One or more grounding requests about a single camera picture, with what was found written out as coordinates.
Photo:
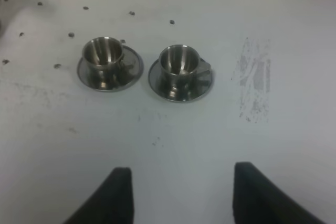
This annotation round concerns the right stainless steel saucer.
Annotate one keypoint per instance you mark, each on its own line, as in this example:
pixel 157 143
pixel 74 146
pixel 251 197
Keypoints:
pixel 198 88

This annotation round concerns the left stainless steel teacup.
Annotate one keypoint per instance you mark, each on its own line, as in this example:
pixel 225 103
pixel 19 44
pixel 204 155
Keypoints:
pixel 104 58

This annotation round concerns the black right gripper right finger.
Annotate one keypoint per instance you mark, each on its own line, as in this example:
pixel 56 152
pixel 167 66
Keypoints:
pixel 257 200

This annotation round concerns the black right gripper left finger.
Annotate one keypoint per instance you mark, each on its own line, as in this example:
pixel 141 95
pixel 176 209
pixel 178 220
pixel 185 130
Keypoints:
pixel 112 202

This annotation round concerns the stainless steel teacup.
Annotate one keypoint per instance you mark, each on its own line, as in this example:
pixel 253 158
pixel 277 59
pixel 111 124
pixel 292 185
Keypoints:
pixel 104 58
pixel 181 64

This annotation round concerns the left stainless steel saucer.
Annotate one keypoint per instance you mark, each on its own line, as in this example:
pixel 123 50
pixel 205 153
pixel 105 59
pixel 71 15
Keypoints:
pixel 131 64

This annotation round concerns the stainless steel saucer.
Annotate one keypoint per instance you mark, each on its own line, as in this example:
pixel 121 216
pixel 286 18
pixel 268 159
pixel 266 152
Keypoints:
pixel 131 64
pixel 198 88

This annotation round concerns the right stainless steel teacup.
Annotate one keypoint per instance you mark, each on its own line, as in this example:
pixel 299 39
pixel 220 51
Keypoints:
pixel 181 64

